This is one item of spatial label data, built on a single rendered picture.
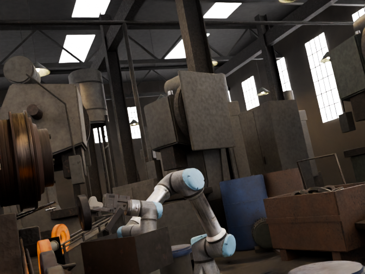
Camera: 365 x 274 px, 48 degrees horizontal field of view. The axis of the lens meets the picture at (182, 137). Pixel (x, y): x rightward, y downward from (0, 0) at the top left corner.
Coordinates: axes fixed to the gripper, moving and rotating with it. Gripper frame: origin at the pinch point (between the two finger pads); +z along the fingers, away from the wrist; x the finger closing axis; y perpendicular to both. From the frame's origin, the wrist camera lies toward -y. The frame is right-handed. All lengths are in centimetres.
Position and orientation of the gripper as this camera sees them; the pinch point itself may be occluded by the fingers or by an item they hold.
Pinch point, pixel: (83, 207)
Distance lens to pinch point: 183.8
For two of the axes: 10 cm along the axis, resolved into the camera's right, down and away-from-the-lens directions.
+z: -9.2, -1.5, -3.5
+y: 0.8, -9.7, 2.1
